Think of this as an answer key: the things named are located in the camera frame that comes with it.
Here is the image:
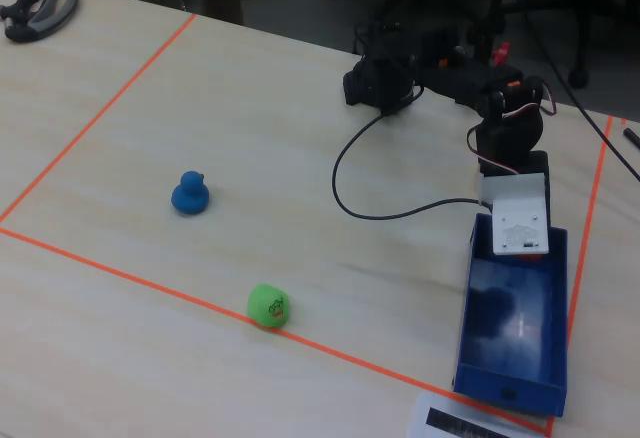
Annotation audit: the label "grey black handle tool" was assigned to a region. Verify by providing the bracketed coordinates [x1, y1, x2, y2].
[0, 0, 80, 44]

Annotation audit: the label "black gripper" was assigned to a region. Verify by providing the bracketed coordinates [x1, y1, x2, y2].
[472, 111, 552, 229]

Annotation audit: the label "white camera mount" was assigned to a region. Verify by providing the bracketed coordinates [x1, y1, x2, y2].
[479, 172, 551, 257]

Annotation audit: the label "red white black servo wire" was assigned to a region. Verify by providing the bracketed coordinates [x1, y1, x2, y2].
[467, 88, 559, 174]

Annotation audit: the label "black camera cable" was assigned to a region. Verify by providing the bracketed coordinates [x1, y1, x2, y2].
[332, 107, 494, 220]

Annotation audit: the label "green rubber duck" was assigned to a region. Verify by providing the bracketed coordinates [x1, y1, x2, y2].
[247, 282, 293, 330]

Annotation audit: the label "white paper with black bar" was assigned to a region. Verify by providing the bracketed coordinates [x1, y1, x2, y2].
[408, 391, 549, 438]

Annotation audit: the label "blue rubber duck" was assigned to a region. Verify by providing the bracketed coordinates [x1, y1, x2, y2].
[170, 170, 211, 217]

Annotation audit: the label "black clamp with red handle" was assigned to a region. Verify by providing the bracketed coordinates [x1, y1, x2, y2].
[489, 41, 511, 67]

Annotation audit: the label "blue plastic box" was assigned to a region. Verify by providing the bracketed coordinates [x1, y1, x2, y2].
[452, 212, 570, 419]

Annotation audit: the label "orange tape line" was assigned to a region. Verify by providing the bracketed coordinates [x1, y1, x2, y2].
[0, 226, 555, 434]
[544, 115, 615, 434]
[0, 12, 198, 224]

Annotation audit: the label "thick black cable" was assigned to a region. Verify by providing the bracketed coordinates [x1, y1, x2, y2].
[519, 0, 640, 182]

